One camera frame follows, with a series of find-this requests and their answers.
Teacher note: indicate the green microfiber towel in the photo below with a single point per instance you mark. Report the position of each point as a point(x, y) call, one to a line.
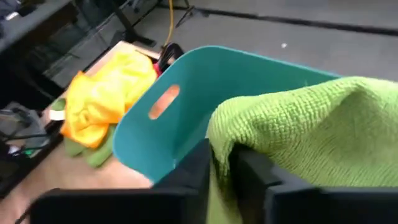
point(311, 130)
point(98, 155)

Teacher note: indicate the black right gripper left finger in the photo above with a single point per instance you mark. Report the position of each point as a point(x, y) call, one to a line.
point(186, 199)

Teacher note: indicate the orange microfiber towel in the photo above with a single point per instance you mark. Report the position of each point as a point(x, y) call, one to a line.
point(99, 99)

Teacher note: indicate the teal plastic basket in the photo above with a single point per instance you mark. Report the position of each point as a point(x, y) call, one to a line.
point(192, 93)

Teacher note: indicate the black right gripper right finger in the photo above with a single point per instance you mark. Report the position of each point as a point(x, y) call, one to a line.
point(280, 205)

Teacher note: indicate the black table clamp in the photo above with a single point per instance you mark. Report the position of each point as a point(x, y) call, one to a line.
point(171, 51)

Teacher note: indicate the grey desk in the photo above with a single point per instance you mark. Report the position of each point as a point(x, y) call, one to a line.
point(28, 21)

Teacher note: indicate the black tripod stand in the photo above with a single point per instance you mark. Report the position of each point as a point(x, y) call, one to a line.
point(128, 23)

